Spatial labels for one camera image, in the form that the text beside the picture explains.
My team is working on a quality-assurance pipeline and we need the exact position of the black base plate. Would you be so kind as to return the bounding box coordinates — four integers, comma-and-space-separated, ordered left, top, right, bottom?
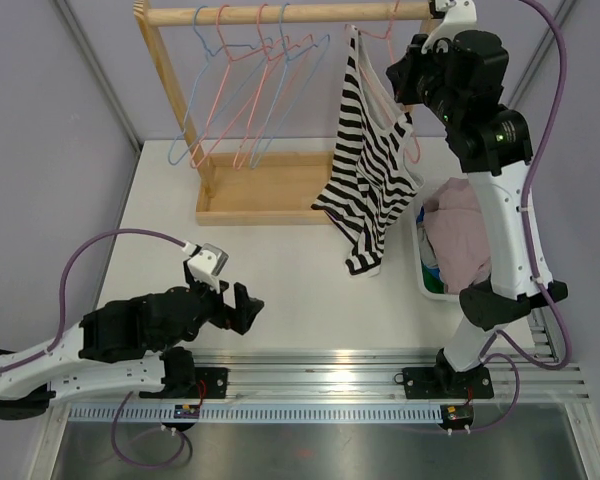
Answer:
399, 366, 494, 400
139, 367, 229, 399

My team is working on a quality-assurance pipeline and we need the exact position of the grey tank top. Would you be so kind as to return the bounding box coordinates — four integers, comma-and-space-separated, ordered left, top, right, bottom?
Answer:
417, 224, 438, 268

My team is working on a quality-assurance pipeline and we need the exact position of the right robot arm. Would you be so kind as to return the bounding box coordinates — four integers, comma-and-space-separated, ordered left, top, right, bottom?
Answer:
386, 30, 568, 399

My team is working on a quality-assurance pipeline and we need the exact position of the light blue wire hanger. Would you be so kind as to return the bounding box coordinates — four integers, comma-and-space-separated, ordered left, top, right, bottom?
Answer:
167, 5, 261, 166

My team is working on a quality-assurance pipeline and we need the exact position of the white plastic basket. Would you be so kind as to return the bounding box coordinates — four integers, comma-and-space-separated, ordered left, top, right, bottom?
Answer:
407, 199, 459, 304

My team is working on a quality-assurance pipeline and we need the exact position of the aluminium mounting rail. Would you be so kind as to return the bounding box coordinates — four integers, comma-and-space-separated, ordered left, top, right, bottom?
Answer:
51, 347, 589, 403

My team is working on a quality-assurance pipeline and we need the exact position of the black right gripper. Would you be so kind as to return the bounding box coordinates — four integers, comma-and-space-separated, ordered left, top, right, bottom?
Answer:
388, 34, 463, 128

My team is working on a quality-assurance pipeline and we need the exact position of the black white striped top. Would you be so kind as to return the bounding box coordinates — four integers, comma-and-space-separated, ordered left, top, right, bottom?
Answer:
311, 25, 424, 277

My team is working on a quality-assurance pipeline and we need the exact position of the blue tank top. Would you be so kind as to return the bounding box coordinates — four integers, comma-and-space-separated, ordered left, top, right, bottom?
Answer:
416, 208, 441, 281

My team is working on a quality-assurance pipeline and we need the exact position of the mauve tank top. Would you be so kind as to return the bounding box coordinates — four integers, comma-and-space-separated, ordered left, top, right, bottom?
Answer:
421, 178, 491, 295

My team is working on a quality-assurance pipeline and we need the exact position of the wooden clothes rack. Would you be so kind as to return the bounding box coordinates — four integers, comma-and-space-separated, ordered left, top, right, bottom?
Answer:
133, 1, 439, 226

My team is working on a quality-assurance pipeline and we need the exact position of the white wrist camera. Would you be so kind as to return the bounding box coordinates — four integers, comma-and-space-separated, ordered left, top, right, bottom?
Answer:
421, 0, 477, 54
182, 242, 229, 293

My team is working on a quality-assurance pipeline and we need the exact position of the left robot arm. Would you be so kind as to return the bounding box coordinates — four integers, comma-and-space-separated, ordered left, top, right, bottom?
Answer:
0, 282, 265, 421

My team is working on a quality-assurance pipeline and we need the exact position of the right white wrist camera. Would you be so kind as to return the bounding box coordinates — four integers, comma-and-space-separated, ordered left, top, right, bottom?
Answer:
421, 0, 477, 54

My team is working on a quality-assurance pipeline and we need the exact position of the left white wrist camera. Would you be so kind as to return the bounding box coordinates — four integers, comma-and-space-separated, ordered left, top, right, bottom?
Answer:
182, 242, 229, 293

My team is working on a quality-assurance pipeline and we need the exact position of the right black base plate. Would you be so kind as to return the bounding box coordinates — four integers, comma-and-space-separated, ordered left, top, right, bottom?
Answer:
399, 366, 494, 400

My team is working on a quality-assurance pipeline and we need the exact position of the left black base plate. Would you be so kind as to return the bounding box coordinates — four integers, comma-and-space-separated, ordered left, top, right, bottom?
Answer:
139, 367, 229, 399

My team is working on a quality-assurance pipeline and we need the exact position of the green tank top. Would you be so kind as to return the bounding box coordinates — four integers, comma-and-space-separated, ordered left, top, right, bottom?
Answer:
423, 270, 445, 294

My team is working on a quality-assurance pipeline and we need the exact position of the pink wire hanger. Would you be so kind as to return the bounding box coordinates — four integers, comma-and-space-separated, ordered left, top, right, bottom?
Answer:
190, 4, 275, 170

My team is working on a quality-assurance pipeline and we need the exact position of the white slotted cable duct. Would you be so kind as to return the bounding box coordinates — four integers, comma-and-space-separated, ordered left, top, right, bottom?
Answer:
69, 403, 442, 424

